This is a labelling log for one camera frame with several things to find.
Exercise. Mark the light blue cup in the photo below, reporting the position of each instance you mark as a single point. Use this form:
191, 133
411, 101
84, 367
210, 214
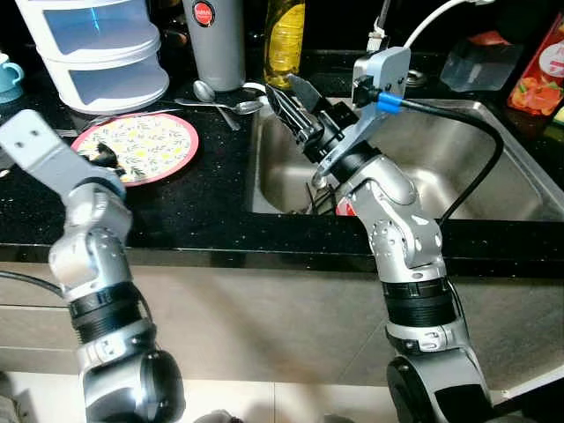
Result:
9, 75

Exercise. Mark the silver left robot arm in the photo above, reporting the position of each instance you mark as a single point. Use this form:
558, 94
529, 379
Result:
92, 264

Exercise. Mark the metal sink faucet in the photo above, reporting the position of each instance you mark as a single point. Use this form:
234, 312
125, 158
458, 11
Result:
379, 31

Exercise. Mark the white stacked plastic container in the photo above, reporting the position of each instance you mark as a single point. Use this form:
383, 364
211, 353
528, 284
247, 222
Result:
97, 48

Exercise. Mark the silver metal spoon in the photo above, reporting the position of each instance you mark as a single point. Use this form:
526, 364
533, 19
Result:
203, 92
247, 107

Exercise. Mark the floral plate with pink rim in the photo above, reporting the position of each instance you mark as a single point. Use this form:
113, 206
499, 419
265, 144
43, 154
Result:
154, 145

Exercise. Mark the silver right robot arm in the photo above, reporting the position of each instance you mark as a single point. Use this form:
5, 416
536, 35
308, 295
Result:
405, 238

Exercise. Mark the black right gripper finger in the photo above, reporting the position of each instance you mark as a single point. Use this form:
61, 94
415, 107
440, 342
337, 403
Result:
306, 92
286, 110

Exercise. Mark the yellow cooking oil bottle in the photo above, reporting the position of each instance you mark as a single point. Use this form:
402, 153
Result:
285, 44

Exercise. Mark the grey kitchen base cabinet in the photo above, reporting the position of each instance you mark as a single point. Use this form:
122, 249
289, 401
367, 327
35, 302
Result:
264, 326

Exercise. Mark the grey canister with red logo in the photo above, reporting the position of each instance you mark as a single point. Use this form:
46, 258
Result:
216, 48

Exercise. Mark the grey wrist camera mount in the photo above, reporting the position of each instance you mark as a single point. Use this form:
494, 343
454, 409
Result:
40, 150
383, 70

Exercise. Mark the red food package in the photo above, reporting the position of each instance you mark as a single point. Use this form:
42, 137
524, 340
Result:
539, 79

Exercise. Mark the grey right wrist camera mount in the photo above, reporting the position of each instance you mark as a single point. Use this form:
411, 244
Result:
383, 70

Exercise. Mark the clear plastic container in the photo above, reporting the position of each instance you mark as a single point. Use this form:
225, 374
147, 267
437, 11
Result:
480, 63

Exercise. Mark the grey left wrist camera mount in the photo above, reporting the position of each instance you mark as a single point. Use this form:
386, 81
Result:
40, 150

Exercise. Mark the stainless steel sink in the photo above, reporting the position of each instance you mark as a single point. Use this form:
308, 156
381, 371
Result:
423, 167

